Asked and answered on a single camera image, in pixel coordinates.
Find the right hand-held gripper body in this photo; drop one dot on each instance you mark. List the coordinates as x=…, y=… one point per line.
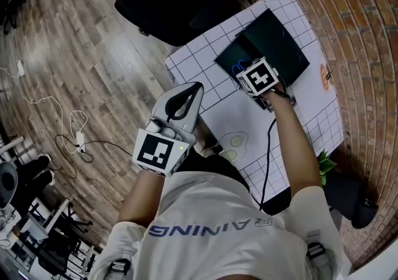
x=259, y=78

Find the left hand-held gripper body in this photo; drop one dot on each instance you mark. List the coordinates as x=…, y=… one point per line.
x=183, y=123

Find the black box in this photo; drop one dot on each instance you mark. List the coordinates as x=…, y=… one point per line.
x=280, y=45

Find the person's right forearm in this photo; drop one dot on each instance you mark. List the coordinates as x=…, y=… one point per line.
x=293, y=145

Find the person's left forearm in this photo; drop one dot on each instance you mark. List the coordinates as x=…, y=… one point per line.
x=141, y=193

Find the white grid tablecloth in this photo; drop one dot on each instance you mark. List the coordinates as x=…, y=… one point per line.
x=202, y=61

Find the white power strip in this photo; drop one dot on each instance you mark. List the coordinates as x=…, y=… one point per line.
x=81, y=140

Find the green potted plant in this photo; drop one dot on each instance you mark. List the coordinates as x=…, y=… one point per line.
x=326, y=165

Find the person's white t-shirt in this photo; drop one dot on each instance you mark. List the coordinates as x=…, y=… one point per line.
x=217, y=232

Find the black office chair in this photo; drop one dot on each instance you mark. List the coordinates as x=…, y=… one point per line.
x=174, y=2

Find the white power adapter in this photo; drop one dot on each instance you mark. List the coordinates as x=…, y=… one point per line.
x=20, y=68

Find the black swivel chair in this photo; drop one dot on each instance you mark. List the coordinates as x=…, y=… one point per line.
x=59, y=250

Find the grey round chair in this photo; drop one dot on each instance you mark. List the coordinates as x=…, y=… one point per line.
x=7, y=182

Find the black chair with white desk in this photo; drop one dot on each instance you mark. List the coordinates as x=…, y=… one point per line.
x=12, y=2

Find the white desk frame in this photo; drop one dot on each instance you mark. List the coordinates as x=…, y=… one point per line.
x=46, y=213

